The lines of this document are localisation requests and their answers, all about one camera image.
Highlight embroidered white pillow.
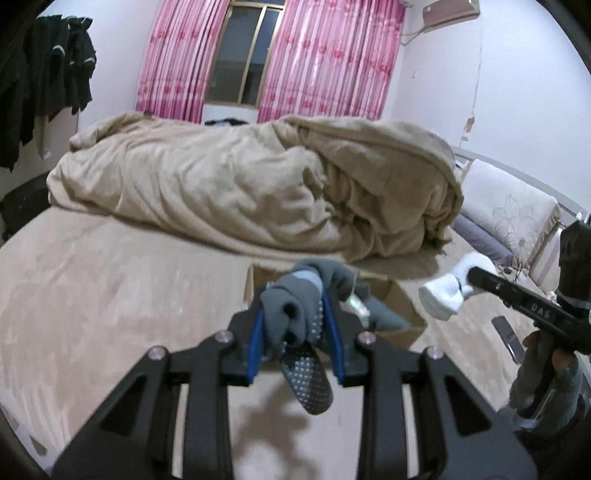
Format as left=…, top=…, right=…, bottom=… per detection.
left=461, top=160, right=561, bottom=268

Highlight wall air conditioner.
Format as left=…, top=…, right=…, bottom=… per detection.
left=423, top=0, right=480, bottom=29

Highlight pink curtain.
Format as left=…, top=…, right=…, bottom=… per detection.
left=136, top=1, right=405, bottom=123

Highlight right hand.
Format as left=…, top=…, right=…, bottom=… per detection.
left=509, top=330, right=582, bottom=413

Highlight window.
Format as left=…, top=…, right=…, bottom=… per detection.
left=206, top=1, right=286, bottom=108

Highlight black hanging clothes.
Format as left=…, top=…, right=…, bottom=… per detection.
left=1, top=15, right=97, bottom=170

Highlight white sock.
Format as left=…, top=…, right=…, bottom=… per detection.
left=419, top=252, right=497, bottom=321

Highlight grey pillow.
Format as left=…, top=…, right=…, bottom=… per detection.
left=452, top=215, right=514, bottom=267

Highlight beige plush blanket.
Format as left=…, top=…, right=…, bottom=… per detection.
left=47, top=112, right=464, bottom=261

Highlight metal bed headboard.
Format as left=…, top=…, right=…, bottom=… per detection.
left=452, top=146, right=590, bottom=220

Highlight grey grip sock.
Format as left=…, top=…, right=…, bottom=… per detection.
left=260, top=259, right=356, bottom=415

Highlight cardboard box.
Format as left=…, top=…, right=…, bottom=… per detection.
left=242, top=262, right=429, bottom=351

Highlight white smartphone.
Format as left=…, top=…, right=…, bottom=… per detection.
left=491, top=316, right=525, bottom=365

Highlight grey knitted hat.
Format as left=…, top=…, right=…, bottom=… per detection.
left=353, top=281, right=411, bottom=332

